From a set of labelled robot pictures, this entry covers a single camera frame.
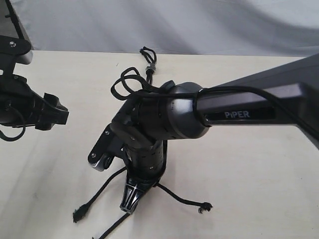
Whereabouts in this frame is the black stand pole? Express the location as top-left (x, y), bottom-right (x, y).
top-left (4, 0), bottom-right (30, 42)

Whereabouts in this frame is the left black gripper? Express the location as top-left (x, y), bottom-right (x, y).
top-left (0, 75), bottom-right (69, 131)

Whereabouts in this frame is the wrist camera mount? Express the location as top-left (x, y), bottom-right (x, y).
top-left (0, 35), bottom-right (33, 76)
top-left (88, 124), bottom-right (125, 172)

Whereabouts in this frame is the grey cable tie band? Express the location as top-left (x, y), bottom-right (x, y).
top-left (146, 63), bottom-right (156, 75)

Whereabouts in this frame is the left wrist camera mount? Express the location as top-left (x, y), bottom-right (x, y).
top-left (0, 35), bottom-right (33, 76)

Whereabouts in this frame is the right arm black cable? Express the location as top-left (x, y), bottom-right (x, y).
top-left (111, 67), bottom-right (319, 150)

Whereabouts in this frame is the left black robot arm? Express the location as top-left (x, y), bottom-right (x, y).
top-left (0, 75), bottom-right (69, 131)

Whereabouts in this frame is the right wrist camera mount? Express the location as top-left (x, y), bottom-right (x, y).
top-left (88, 124), bottom-right (125, 172)

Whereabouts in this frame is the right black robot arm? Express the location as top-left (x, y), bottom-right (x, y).
top-left (110, 55), bottom-right (319, 214)

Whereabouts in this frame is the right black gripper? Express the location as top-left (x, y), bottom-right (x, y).
top-left (120, 167), bottom-right (160, 214)

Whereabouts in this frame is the white backdrop cloth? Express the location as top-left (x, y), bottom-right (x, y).
top-left (12, 0), bottom-right (319, 56)

